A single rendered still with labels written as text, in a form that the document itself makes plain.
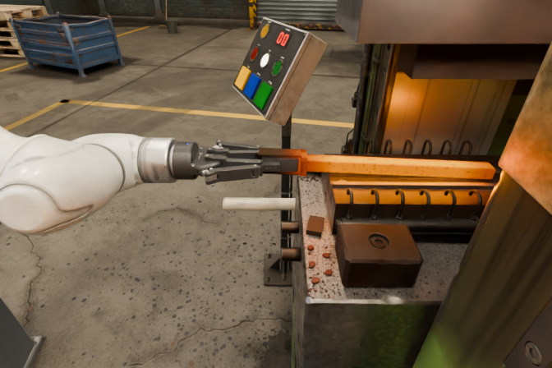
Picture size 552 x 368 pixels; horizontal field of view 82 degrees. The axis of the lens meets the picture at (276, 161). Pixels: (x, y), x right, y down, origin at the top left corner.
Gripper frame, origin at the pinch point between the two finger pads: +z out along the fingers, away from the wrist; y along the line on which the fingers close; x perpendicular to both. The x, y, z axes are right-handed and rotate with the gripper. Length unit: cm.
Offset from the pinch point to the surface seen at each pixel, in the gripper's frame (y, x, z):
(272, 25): -64, 15, -4
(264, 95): -42.2, -2.2, -5.3
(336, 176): -1.8, -4.7, 11.6
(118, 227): -87, -103, -100
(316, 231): 7.8, -10.9, 7.0
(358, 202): 7.0, -4.4, 14.4
